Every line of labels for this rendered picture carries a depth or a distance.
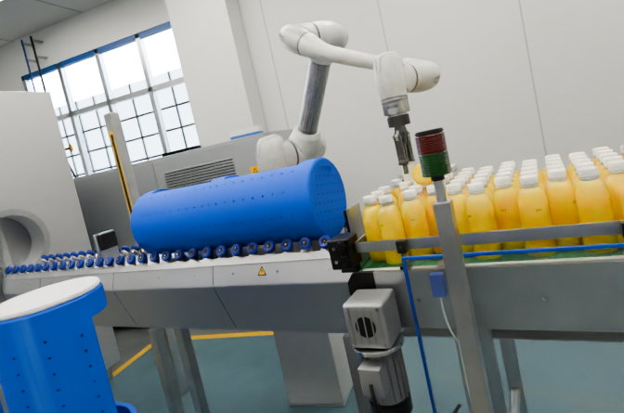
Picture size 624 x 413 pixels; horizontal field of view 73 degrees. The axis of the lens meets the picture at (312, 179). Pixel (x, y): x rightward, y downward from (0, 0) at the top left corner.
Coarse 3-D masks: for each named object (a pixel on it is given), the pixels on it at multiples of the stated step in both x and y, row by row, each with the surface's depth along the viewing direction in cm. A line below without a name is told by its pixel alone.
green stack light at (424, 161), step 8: (440, 152) 89; (424, 160) 90; (432, 160) 89; (440, 160) 89; (448, 160) 90; (424, 168) 90; (432, 168) 89; (440, 168) 89; (448, 168) 90; (424, 176) 91; (432, 176) 90
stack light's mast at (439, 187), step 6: (420, 132) 90; (426, 132) 89; (432, 132) 88; (438, 132) 89; (432, 180) 92; (438, 180) 91; (438, 186) 91; (444, 186) 92; (438, 192) 92; (444, 192) 92; (438, 198) 92; (444, 198) 92
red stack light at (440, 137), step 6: (444, 132) 90; (420, 138) 90; (426, 138) 89; (432, 138) 88; (438, 138) 89; (444, 138) 90; (420, 144) 90; (426, 144) 89; (432, 144) 89; (438, 144) 89; (444, 144) 89; (420, 150) 91; (426, 150) 89; (432, 150) 89; (438, 150) 89
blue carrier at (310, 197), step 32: (320, 160) 145; (160, 192) 177; (192, 192) 163; (224, 192) 153; (256, 192) 145; (288, 192) 138; (320, 192) 141; (160, 224) 167; (192, 224) 159; (224, 224) 152; (256, 224) 145; (288, 224) 140; (320, 224) 138
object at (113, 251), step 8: (104, 232) 207; (112, 232) 209; (96, 240) 203; (104, 240) 204; (112, 240) 208; (96, 248) 204; (104, 248) 204; (112, 248) 209; (104, 256) 205; (112, 256) 209
